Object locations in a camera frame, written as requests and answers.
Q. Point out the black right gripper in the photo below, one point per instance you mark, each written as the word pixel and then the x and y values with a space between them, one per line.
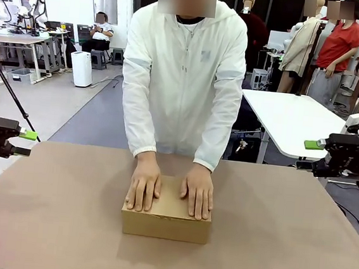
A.
pixel 352 154

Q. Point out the brown cardboard box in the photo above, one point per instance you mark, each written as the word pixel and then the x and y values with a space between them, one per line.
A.
pixel 164 226

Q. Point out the person's right forearm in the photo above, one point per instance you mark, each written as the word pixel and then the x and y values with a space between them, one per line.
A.
pixel 139 127

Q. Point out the person's left forearm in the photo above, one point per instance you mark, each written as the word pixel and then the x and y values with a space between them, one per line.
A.
pixel 217 138

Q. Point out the person's left hand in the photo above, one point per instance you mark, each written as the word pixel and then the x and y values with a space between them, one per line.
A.
pixel 199 190

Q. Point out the person's right hand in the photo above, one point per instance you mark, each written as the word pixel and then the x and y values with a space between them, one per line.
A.
pixel 144 182

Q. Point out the clear storage bin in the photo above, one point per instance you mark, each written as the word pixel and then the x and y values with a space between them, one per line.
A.
pixel 19 76

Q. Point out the grey crate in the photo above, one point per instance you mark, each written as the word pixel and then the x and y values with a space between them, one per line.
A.
pixel 258 80

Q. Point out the white air purifier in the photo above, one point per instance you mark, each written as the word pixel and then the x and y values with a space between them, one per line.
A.
pixel 81 69

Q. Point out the wooden-top workbench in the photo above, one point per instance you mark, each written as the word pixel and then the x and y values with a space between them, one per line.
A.
pixel 4 38

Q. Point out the mannequin in beige coat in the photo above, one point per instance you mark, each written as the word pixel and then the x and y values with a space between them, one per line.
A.
pixel 297 47

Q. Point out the grey plastic stool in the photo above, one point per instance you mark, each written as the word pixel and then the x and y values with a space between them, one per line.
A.
pixel 98 60
pixel 118 57

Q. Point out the small white desk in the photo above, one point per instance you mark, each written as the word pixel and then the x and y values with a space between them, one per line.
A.
pixel 60 32

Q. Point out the figure in red shirt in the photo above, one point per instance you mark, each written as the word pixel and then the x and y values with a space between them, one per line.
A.
pixel 339 42

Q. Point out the seated person in white shirt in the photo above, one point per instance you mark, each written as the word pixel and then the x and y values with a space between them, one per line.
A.
pixel 101 33

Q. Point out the mannequin in dark red top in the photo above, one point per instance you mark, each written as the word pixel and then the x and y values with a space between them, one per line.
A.
pixel 256 27

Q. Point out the person in white jacket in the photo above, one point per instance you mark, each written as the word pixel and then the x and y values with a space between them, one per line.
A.
pixel 182 71

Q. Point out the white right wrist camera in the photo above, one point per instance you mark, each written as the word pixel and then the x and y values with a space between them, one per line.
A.
pixel 354 122

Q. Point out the grey wall panel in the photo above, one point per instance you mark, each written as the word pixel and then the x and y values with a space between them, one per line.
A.
pixel 104 5

